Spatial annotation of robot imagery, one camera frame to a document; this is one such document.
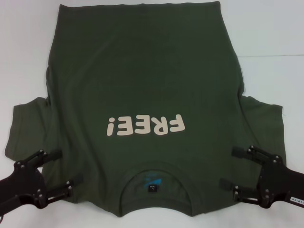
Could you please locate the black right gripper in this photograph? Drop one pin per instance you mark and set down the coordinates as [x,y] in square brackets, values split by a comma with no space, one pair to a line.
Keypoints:
[280,183]

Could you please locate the dark green FREE t-shirt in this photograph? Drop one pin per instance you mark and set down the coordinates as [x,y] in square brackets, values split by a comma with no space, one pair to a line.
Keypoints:
[147,83]

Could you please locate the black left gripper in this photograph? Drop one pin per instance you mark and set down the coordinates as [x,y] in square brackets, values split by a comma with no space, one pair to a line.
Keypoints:
[21,183]

